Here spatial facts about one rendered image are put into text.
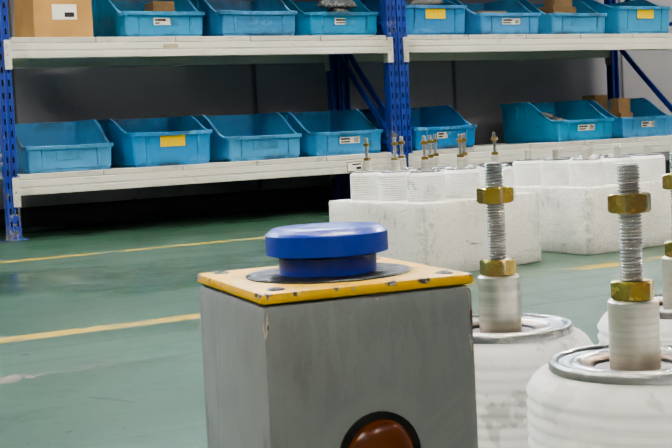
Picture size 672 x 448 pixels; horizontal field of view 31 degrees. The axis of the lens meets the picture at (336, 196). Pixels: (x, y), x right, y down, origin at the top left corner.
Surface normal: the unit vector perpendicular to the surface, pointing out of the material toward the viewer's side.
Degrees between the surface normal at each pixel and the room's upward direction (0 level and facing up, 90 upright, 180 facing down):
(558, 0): 90
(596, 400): 58
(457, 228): 90
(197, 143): 97
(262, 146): 95
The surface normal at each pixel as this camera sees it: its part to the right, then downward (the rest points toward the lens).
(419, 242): -0.81, 0.07
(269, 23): 0.46, 0.11
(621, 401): -0.30, -0.48
